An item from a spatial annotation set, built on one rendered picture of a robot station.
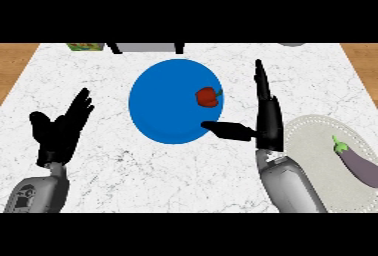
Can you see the blue oval placemat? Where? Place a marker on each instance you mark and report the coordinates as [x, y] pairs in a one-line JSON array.
[[176, 101]]

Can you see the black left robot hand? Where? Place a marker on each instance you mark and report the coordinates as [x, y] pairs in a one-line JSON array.
[[57, 131]]

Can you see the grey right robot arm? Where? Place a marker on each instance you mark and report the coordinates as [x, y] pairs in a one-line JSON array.
[[286, 183]]

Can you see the red bell pepper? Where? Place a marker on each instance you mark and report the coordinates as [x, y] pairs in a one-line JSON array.
[[208, 97]]

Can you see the pale grey plate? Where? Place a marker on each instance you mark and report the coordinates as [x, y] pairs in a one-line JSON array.
[[325, 166]]

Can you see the purple eggplant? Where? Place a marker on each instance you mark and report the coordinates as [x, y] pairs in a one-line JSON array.
[[362, 165]]

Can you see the grey round object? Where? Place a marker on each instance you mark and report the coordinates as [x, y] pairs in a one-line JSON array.
[[291, 44]]

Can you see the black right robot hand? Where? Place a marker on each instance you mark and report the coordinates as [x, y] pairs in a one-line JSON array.
[[269, 120]]

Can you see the grey appliance with black frame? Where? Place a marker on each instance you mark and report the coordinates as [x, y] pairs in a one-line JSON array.
[[146, 47]]

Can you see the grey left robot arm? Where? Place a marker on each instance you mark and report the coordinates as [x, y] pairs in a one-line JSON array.
[[38, 193]]

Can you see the green patterned box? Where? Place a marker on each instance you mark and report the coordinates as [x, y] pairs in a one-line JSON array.
[[86, 46]]

